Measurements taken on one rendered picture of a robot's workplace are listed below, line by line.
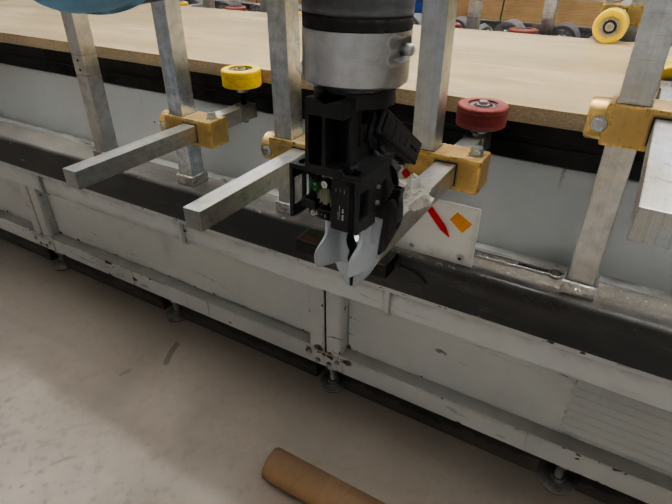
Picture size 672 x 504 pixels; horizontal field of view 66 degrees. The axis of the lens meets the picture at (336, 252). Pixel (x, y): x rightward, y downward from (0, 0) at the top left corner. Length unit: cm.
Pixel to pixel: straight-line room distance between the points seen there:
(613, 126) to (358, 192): 37
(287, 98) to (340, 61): 46
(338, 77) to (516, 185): 62
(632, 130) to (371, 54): 38
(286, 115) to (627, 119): 49
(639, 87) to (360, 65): 38
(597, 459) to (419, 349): 45
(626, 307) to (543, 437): 58
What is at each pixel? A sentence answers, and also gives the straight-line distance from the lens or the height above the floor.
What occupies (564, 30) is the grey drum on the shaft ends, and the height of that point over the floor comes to 84.
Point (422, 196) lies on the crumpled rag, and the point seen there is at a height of 87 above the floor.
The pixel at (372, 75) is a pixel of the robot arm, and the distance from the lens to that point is 42.
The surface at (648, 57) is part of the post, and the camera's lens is 69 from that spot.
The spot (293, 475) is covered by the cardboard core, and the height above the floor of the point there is 7.
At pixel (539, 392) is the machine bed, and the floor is 27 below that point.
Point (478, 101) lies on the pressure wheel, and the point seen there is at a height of 91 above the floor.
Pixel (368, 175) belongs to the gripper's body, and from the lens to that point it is 44.
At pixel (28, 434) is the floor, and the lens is 167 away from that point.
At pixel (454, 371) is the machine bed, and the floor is 23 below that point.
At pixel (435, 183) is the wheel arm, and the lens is 69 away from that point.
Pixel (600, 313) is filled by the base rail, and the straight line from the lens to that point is 79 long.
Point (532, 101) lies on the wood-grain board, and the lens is 95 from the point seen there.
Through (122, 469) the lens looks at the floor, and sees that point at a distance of 149.
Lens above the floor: 114
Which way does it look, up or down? 32 degrees down
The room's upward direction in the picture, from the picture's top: straight up
